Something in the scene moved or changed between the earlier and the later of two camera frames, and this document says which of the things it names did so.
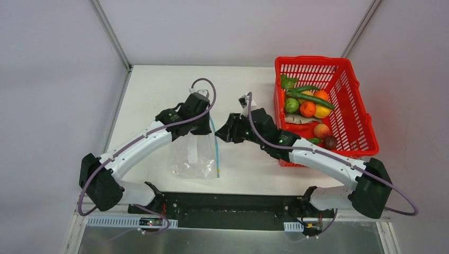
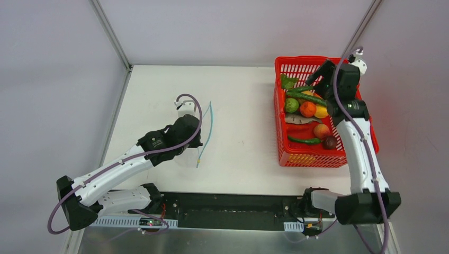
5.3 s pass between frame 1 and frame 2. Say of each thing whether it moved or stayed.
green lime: stayed
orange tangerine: stayed
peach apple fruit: stayed
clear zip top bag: moved
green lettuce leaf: stayed
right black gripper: moved
